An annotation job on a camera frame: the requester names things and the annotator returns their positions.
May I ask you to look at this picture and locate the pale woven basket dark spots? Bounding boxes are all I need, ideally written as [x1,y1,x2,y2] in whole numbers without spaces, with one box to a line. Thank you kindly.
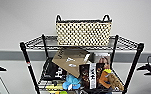
[54,13,113,48]

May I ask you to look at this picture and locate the printed box with face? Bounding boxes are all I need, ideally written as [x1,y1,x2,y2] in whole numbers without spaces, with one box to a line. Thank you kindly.
[96,53,113,72]

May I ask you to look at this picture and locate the black bag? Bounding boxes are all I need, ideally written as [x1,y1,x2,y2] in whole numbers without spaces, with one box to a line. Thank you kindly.
[41,59,68,83]

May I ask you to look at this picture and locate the brown paper bag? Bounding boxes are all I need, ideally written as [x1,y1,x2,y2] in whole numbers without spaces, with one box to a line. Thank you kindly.
[51,47,91,79]

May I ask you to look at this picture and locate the blue plush toy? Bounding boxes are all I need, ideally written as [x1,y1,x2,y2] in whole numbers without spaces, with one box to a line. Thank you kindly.
[62,73,82,91]

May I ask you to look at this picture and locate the black wire shelf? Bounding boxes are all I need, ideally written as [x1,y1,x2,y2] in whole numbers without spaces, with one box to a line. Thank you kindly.
[19,33,145,94]

